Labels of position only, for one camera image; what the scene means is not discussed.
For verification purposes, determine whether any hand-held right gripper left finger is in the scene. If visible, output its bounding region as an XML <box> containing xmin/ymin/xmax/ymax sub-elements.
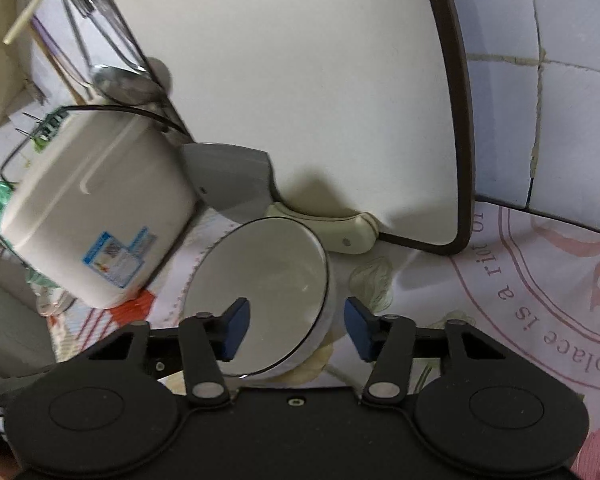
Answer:
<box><xmin>86</xmin><ymin>297</ymin><xmax>251</xmax><ymax>408</ymax></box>

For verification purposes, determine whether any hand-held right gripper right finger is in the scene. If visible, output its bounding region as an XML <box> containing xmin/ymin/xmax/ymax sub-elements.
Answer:
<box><xmin>343</xmin><ymin>297</ymin><xmax>507</xmax><ymax>408</ymax></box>

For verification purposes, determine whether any white bowl dark rim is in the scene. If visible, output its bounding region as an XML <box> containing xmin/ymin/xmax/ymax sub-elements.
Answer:
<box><xmin>182</xmin><ymin>216</ymin><xmax>338</xmax><ymax>379</ymax></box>

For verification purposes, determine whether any printed tablecloth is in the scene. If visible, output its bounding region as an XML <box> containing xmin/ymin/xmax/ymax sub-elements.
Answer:
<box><xmin>45</xmin><ymin>199</ymin><xmax>600</xmax><ymax>480</ymax></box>

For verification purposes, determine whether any white rice cooker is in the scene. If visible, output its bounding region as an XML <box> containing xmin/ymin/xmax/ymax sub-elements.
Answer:
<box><xmin>0</xmin><ymin>109</ymin><xmax>276</xmax><ymax>311</ymax></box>

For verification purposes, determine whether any white board dark rim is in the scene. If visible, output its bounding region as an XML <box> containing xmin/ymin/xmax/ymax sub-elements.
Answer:
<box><xmin>91</xmin><ymin>0</ymin><xmax>477</xmax><ymax>261</ymax></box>

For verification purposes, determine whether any metal ladle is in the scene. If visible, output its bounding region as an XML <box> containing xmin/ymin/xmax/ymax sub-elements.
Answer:
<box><xmin>60</xmin><ymin>0</ymin><xmax>168</xmax><ymax>104</ymax></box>

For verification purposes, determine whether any cream plastic stick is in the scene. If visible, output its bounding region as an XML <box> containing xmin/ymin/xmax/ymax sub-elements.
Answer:
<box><xmin>2</xmin><ymin>0</ymin><xmax>49</xmax><ymax>45</ymax></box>

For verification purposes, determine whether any black power cable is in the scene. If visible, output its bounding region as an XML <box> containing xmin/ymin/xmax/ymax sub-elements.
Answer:
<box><xmin>0</xmin><ymin>104</ymin><xmax>193</xmax><ymax>183</ymax></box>

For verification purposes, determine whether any metal wire utensil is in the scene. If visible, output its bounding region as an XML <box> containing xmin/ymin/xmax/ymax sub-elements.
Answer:
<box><xmin>42</xmin><ymin>0</ymin><xmax>153</xmax><ymax>75</ymax></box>

